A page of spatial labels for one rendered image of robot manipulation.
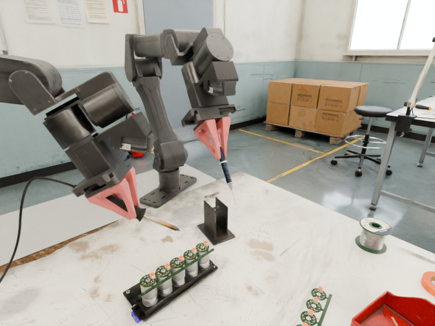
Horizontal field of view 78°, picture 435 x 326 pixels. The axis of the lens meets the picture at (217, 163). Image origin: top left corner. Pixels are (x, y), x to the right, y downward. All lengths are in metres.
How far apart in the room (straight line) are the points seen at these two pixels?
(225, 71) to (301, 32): 4.90
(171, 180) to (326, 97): 3.20
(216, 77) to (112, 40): 2.74
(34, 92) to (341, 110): 3.55
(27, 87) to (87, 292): 0.35
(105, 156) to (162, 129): 0.34
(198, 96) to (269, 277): 0.37
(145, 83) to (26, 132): 2.32
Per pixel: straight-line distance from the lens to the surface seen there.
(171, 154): 0.74
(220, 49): 0.52
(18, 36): 2.97
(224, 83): 0.47
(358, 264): 0.64
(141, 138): 0.42
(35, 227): 0.80
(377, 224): 0.68
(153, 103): 0.78
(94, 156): 0.44
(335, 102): 3.77
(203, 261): 0.52
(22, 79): 0.44
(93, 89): 0.44
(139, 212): 0.49
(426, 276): 0.66
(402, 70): 4.66
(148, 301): 0.48
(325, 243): 0.66
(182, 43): 0.59
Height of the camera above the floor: 1.14
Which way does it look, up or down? 23 degrees down
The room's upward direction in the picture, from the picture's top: straight up
